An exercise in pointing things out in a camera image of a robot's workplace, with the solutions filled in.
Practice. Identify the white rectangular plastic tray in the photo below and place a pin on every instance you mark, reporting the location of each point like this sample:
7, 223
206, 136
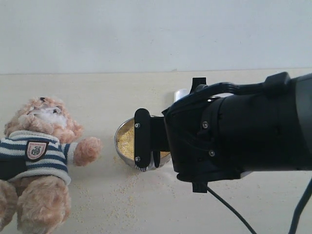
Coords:
179, 94

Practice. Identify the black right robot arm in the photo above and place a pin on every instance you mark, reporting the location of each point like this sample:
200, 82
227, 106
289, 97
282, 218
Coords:
277, 83

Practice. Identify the steel bowl of yellow millet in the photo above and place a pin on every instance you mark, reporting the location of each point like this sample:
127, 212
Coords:
124, 144

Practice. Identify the tan teddy bear striped sweater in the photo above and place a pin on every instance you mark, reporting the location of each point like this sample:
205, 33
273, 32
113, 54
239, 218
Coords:
43, 133

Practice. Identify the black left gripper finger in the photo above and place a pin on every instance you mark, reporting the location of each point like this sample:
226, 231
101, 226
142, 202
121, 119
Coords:
9, 168

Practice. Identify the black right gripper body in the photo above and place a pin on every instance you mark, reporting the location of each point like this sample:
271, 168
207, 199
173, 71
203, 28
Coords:
216, 134

